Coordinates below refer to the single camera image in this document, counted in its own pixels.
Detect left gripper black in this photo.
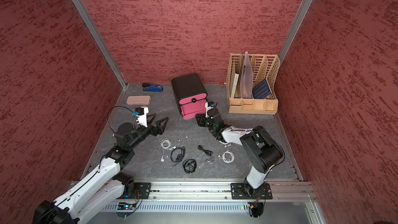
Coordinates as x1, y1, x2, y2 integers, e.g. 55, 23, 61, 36
129, 112, 169, 149

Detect black pink drawer cabinet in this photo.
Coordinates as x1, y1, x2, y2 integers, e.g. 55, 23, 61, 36
171, 73, 208, 120

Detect white earphones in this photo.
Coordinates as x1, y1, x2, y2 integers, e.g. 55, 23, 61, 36
160, 139, 176, 162
219, 141, 231, 148
218, 150, 235, 164

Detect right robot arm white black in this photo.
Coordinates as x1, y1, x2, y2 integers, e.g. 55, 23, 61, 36
195, 106, 285, 194

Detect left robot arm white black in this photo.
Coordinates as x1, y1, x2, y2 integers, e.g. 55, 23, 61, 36
32, 114, 169, 224

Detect black earphones right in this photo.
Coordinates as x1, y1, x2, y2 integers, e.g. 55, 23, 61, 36
198, 145, 214, 163

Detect black earphones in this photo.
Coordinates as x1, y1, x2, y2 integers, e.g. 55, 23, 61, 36
170, 146, 186, 169
182, 159, 197, 174
198, 145, 214, 163

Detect black earphones middle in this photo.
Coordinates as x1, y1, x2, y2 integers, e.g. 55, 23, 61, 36
170, 146, 186, 169

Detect black earphones bottom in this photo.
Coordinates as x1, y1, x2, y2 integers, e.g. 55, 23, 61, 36
182, 159, 197, 174

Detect pink pencil case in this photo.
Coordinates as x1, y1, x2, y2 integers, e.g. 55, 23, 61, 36
126, 95, 151, 105

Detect blue black stapler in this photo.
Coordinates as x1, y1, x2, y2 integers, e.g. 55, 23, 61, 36
142, 83, 163, 92

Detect beige paper folder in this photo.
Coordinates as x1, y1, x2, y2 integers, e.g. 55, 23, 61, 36
230, 56, 242, 98

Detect translucent grey folder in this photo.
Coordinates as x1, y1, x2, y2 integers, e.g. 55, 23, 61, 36
240, 51, 253, 99

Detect beige file organizer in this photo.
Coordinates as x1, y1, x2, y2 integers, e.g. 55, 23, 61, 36
226, 54, 280, 115

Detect dark blue notebook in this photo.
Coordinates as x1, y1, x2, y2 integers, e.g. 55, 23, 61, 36
252, 78, 272, 99

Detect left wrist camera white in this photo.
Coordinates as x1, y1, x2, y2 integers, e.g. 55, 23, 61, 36
134, 107, 149, 128

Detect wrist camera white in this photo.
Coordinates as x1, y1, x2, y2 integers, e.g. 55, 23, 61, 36
206, 101, 215, 110
134, 107, 149, 128

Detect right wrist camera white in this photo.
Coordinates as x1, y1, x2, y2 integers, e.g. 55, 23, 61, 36
206, 101, 215, 110

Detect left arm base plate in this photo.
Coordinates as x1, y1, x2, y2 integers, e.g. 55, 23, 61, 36
122, 182, 151, 200

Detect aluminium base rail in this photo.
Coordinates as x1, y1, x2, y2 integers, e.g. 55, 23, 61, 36
69, 178, 318, 202

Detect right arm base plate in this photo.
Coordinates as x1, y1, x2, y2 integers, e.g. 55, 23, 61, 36
230, 182, 273, 200

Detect aluminium corner post left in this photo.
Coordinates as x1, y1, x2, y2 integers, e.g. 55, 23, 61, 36
72, 0, 127, 90

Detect aluminium corner post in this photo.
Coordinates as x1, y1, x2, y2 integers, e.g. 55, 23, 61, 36
72, 0, 127, 90
279, 0, 313, 63

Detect aluminium corner post right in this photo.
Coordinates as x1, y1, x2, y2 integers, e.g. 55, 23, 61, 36
279, 0, 313, 63

